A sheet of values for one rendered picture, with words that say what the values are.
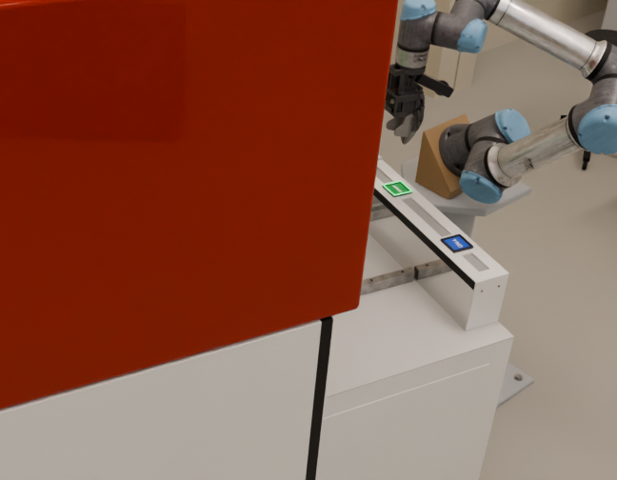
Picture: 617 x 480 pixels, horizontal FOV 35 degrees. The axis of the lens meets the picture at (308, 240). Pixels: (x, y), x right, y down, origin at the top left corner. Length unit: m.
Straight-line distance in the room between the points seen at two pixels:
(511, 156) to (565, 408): 1.19
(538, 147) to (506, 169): 0.13
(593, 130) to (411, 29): 0.46
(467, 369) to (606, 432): 1.18
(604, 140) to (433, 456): 0.84
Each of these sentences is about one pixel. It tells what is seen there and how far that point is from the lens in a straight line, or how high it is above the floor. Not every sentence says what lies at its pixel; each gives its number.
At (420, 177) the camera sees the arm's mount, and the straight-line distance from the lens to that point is 2.80.
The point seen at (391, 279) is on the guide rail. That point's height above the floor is 0.84.
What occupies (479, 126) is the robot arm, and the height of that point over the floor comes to 1.04.
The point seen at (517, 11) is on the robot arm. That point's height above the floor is 1.44.
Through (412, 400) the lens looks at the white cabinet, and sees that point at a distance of 2.24.
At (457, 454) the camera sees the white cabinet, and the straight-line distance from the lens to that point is 2.49.
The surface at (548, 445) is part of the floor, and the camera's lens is 3.28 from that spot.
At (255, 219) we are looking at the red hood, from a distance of 1.43.
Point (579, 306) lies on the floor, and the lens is 3.89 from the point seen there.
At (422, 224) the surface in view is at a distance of 2.38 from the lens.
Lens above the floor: 2.23
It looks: 34 degrees down
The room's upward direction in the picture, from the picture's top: 5 degrees clockwise
